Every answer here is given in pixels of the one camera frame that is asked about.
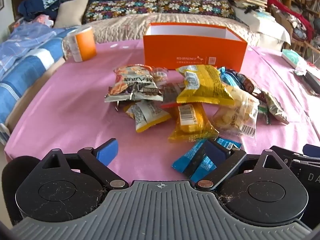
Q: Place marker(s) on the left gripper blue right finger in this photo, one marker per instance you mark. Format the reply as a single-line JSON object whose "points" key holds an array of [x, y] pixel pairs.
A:
{"points": [[226, 162]]}

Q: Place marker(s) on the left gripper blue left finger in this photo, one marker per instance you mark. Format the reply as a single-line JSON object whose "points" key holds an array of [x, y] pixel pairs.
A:
{"points": [[97, 161]]}

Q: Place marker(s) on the blue wafer bar packet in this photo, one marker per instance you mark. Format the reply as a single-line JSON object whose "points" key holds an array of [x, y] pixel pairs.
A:
{"points": [[205, 156]]}

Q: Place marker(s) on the clear cracker bag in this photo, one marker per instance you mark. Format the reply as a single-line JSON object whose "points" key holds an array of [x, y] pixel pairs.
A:
{"points": [[241, 118]]}

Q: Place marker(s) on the clear yellow snack packet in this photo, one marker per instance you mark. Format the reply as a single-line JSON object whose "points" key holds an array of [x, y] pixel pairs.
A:
{"points": [[192, 124]]}

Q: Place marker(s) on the green white snack packet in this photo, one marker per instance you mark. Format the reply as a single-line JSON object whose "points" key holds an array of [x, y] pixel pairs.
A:
{"points": [[274, 107]]}

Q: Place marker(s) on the yellow white snack packet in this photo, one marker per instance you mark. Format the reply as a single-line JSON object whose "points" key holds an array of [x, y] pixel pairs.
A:
{"points": [[146, 114]]}

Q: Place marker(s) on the large yellow snack bag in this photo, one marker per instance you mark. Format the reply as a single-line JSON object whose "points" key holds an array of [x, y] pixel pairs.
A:
{"points": [[203, 84]]}

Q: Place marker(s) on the blue snack packet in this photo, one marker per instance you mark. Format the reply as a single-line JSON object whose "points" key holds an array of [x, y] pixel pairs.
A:
{"points": [[229, 78]]}

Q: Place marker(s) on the silver orange chip bag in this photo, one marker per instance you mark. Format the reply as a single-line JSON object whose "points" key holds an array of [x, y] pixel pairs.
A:
{"points": [[134, 82]]}

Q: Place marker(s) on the small clear cookie packet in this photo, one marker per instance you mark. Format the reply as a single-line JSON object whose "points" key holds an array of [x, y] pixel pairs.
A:
{"points": [[160, 75]]}

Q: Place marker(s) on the red biscuit bag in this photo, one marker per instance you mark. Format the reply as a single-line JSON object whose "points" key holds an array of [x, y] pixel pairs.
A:
{"points": [[251, 87]]}

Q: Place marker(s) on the dark brown snack packet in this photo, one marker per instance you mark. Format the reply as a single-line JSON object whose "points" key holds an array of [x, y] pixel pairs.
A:
{"points": [[170, 93]]}

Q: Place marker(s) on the pink tablecloth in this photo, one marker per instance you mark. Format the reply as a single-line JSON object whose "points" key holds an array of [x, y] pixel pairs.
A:
{"points": [[69, 112]]}

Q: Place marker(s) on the black phone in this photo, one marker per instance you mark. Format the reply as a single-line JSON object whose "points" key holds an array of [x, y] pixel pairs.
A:
{"points": [[312, 81]]}

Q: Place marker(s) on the teal tissue pack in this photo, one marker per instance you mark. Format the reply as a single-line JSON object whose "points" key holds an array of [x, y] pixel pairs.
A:
{"points": [[293, 59]]}

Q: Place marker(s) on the orange white canister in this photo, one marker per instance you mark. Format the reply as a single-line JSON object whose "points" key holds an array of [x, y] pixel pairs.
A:
{"points": [[79, 44]]}

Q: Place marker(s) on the orange cardboard box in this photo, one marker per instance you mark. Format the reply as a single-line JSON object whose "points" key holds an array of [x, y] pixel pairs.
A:
{"points": [[172, 45]]}

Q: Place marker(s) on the blue striped bedding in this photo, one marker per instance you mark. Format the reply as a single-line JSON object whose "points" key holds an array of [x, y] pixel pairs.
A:
{"points": [[29, 57]]}

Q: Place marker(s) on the quilted beige sofa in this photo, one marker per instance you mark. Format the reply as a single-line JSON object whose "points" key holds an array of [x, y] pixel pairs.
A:
{"points": [[133, 27]]}

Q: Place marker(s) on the white bag on sofa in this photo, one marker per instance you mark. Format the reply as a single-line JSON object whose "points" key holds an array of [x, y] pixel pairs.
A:
{"points": [[263, 23]]}

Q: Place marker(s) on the beige pillow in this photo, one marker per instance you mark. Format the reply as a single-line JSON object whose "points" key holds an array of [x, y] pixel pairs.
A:
{"points": [[70, 13]]}

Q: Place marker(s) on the left floral cushion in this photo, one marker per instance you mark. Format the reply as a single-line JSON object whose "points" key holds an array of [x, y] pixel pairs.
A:
{"points": [[99, 10]]}

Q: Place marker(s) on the floral cushion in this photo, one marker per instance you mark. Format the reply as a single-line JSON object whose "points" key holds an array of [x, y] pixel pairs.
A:
{"points": [[219, 8], [99, 10]]}

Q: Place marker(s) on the right floral cushion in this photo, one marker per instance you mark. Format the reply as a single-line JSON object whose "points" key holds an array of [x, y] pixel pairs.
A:
{"points": [[219, 8]]}

